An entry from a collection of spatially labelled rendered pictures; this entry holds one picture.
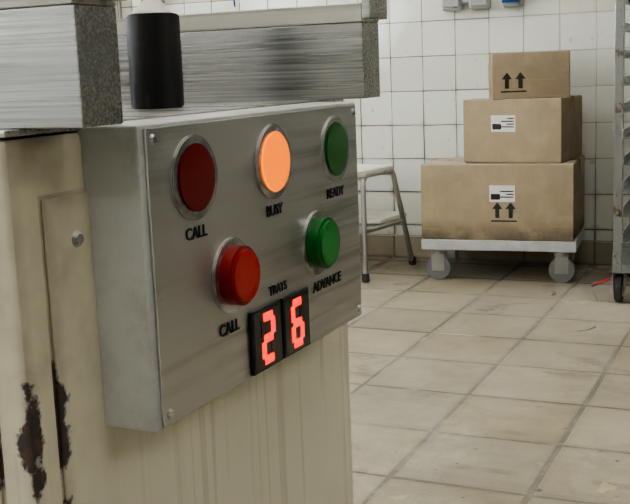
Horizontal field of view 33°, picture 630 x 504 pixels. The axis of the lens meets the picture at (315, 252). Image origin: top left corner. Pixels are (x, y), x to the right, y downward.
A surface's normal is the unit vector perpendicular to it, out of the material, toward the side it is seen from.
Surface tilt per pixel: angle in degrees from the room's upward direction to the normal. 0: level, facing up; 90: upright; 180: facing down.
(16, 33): 90
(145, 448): 90
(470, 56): 90
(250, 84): 90
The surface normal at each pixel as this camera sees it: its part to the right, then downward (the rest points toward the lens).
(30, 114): -0.43, 0.17
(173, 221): 0.90, 0.04
